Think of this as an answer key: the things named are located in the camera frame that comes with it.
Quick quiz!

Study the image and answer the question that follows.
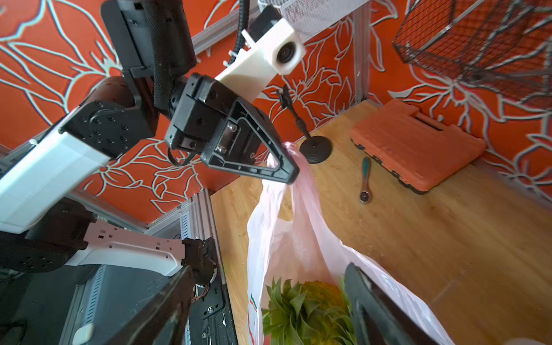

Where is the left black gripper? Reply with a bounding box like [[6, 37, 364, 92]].
[[165, 73, 299, 184]]

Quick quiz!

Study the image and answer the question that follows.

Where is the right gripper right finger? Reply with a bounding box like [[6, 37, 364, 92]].
[[344, 263, 436, 344]]

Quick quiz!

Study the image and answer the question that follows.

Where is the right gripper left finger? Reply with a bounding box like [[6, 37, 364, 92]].
[[107, 267, 194, 344]]

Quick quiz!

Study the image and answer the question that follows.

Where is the yellow pineapple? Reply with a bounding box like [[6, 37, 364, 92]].
[[262, 280, 357, 344]]

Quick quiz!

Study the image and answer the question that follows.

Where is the pink plastic bag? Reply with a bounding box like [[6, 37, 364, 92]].
[[247, 142, 453, 344]]

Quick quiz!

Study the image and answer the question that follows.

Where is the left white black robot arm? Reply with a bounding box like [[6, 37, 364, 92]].
[[1, 1, 306, 285]]

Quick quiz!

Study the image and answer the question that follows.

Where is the left black round stand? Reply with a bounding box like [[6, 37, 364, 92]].
[[278, 85, 333, 165]]

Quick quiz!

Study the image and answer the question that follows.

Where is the orange tool case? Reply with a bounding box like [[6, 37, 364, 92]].
[[350, 99, 486, 195]]

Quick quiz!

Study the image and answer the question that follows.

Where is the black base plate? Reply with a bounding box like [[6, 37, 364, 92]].
[[185, 238, 238, 344]]

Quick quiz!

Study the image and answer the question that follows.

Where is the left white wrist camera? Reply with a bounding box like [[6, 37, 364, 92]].
[[210, 1, 306, 102]]

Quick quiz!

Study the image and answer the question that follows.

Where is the green handled screwdriver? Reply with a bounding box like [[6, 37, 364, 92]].
[[359, 157, 372, 204]]

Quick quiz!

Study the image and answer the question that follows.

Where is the black wire wall basket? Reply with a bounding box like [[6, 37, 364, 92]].
[[392, 1, 551, 109]]

